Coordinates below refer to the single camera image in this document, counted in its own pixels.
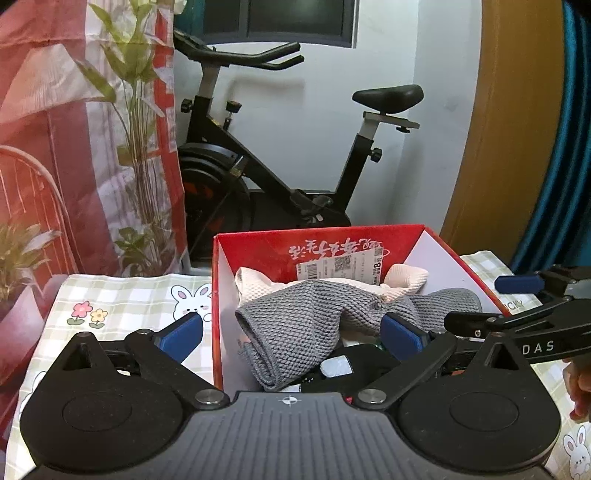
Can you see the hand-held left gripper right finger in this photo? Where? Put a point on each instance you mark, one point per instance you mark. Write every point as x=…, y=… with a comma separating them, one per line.
x=399, y=339

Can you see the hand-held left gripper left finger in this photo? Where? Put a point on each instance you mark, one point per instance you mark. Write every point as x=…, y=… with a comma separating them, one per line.
x=178, y=339

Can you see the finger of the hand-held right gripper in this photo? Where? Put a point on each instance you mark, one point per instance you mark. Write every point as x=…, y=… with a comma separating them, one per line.
x=475, y=321
x=517, y=282

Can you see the cream knitted cloth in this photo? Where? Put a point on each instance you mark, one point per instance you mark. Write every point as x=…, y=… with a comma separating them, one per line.
x=406, y=279

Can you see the grey knitted towel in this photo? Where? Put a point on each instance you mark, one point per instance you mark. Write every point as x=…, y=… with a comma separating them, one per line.
x=300, y=318

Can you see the red cardboard box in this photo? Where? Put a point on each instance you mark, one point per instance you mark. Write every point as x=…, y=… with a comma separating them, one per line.
x=258, y=249

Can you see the person's right hand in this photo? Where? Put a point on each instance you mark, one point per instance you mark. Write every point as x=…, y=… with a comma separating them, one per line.
x=579, y=392

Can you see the black pouch with white patch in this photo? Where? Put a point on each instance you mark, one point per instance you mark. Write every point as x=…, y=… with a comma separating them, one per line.
x=369, y=364

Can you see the checked bunny print tablecloth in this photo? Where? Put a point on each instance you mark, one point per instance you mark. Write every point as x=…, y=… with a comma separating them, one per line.
x=129, y=300

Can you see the wooden door panel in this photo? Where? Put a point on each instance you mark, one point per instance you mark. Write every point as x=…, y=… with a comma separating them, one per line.
x=508, y=138

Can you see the black exercise bike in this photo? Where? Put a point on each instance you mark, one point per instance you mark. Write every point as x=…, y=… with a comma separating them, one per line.
x=217, y=152

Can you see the pink printed backdrop cloth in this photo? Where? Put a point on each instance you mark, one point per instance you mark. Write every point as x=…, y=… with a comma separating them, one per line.
x=46, y=138

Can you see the teal curtain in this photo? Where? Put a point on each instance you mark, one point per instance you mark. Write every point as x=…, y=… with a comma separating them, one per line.
x=191, y=14

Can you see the dark framed window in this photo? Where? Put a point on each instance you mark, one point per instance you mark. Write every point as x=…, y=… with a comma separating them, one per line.
x=295, y=16

